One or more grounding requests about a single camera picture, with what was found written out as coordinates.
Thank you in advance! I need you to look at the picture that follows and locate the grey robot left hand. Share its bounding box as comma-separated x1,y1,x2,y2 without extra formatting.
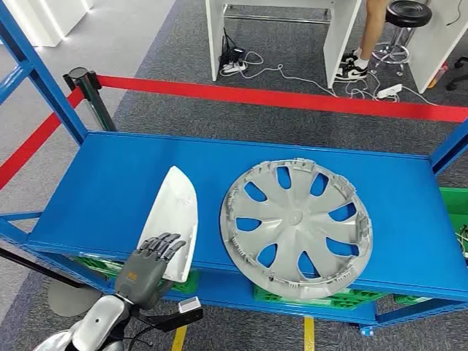
114,232,187,312

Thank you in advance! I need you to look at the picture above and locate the white plastic shell part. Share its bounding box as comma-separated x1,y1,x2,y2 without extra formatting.
137,165,199,284

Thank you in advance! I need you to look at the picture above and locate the blue metal shelf rack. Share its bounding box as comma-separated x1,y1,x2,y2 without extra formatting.
0,0,468,339

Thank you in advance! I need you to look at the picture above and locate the chrome base stanchion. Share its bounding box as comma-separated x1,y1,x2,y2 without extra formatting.
0,246,103,319

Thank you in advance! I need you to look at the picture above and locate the grey wheel hubcap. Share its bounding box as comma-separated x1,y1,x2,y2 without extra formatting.
220,157,374,301

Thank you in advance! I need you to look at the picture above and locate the yellow floor tape square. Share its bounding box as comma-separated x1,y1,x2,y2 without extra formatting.
170,316,316,351

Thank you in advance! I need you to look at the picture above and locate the white power strip with plugs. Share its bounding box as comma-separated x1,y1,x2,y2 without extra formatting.
219,45,248,75

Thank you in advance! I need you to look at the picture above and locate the white display plinth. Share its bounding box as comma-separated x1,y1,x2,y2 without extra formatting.
0,0,95,48

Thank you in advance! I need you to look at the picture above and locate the white desk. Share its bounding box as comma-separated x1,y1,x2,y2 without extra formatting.
407,0,468,94
205,0,362,90

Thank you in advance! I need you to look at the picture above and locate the person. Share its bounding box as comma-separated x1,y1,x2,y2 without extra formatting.
334,0,391,82

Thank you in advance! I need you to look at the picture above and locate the orange bottle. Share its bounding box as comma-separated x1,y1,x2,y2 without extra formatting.
426,61,449,90

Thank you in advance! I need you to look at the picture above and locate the black round stool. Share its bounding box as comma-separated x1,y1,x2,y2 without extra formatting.
370,0,433,78

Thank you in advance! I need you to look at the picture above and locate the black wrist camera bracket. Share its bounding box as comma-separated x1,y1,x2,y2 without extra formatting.
133,306,205,333

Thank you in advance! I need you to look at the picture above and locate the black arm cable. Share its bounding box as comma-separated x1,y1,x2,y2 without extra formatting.
126,323,156,351

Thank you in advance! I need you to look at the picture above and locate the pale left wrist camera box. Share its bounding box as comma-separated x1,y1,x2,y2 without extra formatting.
177,296,203,315

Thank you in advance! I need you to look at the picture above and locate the black belt stanchion post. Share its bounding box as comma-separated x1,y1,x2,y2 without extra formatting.
63,67,118,132

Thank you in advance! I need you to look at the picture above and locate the white cable bundle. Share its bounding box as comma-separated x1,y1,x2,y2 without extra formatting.
454,223,468,259

